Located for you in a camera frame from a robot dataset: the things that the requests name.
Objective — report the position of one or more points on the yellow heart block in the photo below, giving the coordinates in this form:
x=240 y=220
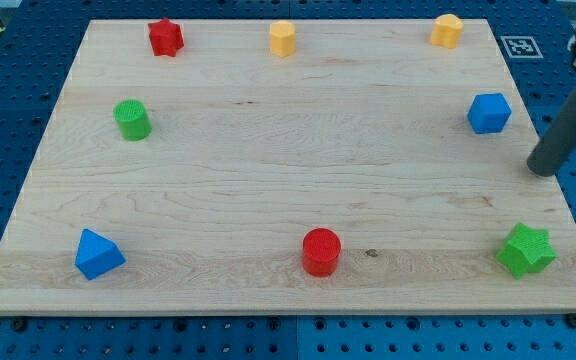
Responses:
x=447 y=30

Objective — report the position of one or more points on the green star block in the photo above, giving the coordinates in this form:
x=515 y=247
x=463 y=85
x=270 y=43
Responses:
x=526 y=250

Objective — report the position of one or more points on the red cylinder block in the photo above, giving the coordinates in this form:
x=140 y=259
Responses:
x=321 y=248

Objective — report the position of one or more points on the white fiducial marker tag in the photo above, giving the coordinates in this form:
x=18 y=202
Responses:
x=521 y=47

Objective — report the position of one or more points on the wooden board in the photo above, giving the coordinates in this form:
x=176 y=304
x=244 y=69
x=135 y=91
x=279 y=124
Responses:
x=363 y=131

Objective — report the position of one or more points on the red star block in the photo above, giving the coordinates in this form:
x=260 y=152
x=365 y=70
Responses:
x=165 y=37

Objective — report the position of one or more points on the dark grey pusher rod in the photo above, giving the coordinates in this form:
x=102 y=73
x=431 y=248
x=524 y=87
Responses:
x=558 y=142

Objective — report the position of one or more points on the blue triangle block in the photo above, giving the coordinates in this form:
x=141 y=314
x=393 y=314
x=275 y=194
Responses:
x=96 y=255

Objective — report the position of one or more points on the green cylinder block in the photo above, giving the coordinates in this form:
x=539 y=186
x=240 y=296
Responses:
x=132 y=119

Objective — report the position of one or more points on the blue cube block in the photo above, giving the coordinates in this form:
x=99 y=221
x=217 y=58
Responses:
x=489 y=113

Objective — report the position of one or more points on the yellow hexagon block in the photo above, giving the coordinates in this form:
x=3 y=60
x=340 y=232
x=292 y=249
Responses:
x=282 y=38

